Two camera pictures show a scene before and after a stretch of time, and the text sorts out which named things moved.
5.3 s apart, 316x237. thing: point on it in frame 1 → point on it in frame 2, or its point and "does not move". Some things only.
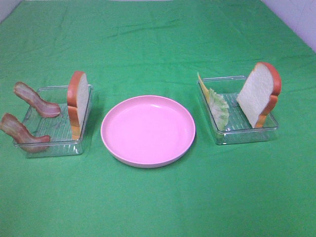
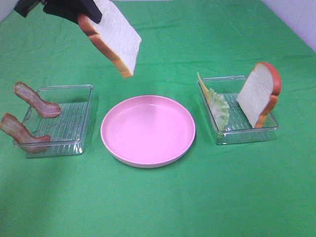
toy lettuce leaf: x=219 y=108 does not move
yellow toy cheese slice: x=206 y=91 does not move
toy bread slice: x=77 y=105 → x=114 y=36
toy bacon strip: x=44 y=108 does not move
